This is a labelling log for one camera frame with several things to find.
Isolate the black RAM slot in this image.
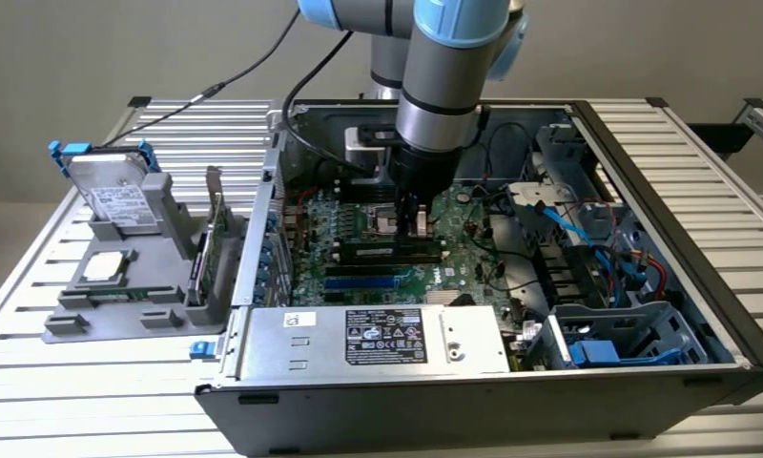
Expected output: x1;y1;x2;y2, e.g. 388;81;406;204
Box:
338;255;444;265

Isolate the silver chipset heatsink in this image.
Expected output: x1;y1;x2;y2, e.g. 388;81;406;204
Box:
426;290;472;307

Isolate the blue expansion slot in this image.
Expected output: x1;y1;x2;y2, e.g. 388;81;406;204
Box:
322;276;400;290

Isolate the dark blue wire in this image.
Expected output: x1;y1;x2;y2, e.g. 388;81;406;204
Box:
591;243;638;309

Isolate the blue disk bay lever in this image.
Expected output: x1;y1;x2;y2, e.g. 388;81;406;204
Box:
570;340;683;367

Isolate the green Dell motherboard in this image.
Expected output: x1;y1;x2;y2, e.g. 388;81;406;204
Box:
283;179;523;307

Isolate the thin black cable with plug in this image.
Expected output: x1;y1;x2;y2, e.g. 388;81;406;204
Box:
98;7;303;147

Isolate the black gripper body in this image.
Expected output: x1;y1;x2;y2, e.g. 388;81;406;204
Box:
388;145;459;198

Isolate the light blue SATA wire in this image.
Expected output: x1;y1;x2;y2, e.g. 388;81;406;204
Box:
531;201;598;245

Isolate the thick black camera cable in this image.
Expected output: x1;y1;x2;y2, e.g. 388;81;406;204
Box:
282;31;374;177

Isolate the graphics card with metal bracket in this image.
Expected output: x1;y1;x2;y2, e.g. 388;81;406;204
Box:
185;164;238;307

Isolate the CPU socket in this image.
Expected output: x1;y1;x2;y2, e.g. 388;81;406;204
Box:
353;203;399;239

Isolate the red wire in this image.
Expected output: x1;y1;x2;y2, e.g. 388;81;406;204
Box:
634;246;670;293

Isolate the grey metal drive cage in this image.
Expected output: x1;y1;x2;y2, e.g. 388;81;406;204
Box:
502;179;615;252

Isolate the open black PC case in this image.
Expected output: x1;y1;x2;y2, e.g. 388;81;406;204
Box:
193;97;763;458

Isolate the black expansion slot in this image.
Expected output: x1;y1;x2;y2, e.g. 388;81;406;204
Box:
325;263;443;279

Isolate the green RAM stick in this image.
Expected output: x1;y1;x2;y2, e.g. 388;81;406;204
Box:
83;288;181;305

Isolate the RAM stick with white label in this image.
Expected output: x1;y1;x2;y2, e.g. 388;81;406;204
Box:
341;242;443;258

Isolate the black wire loop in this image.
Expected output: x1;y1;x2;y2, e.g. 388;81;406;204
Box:
483;122;539;193

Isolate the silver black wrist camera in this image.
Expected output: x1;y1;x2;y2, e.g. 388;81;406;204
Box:
342;124;399;185

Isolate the hard disk in blue caddy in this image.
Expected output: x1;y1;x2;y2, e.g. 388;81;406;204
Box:
45;137;161;229

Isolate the silver CPU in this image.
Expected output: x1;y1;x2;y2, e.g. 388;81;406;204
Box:
78;249;135;283

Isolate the grey disk bay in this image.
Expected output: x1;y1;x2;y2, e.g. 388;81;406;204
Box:
544;300;711;372

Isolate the silver power supply unit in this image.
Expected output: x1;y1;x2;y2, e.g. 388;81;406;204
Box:
233;304;511;379

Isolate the grey parts rack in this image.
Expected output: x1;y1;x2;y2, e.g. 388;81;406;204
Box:
39;171;250;345

